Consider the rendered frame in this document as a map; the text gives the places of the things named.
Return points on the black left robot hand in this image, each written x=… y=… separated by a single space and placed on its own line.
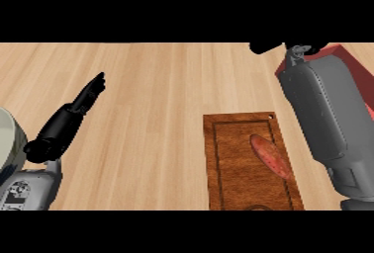
x=61 y=130

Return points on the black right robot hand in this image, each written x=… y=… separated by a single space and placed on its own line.
x=272 y=46

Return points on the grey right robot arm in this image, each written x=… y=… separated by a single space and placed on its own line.
x=324 y=115

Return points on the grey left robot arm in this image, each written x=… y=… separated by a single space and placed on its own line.
x=27 y=189

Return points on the brown wooden cutting board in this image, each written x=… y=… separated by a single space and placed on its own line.
x=246 y=164

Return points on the pale grey rounded appliance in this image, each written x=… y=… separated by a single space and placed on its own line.
x=9 y=141

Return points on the reddish oblong sweet potato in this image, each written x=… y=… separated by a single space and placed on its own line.
x=272 y=156

